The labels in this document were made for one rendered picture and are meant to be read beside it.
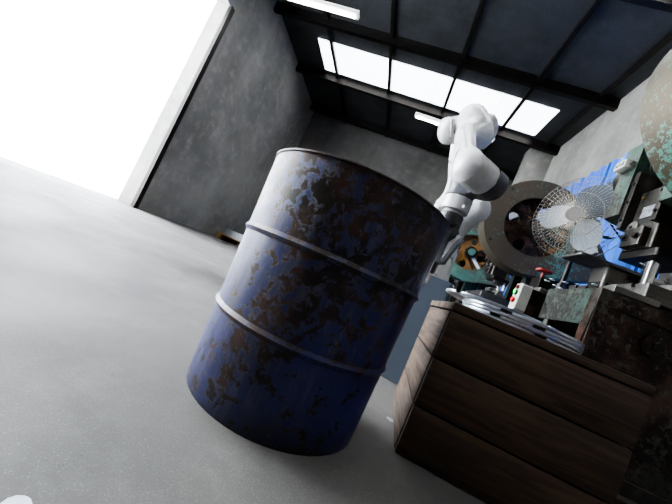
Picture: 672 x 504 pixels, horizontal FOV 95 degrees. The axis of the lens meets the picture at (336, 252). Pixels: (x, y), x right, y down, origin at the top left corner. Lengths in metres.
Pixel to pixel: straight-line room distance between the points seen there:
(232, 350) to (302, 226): 0.24
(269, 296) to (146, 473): 0.26
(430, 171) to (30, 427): 8.56
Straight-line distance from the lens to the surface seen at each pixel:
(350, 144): 8.99
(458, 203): 1.03
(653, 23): 5.59
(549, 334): 0.85
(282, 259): 0.53
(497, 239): 2.95
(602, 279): 1.64
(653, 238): 1.73
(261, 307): 0.54
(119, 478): 0.48
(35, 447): 0.51
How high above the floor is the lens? 0.30
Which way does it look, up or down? 4 degrees up
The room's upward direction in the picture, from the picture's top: 24 degrees clockwise
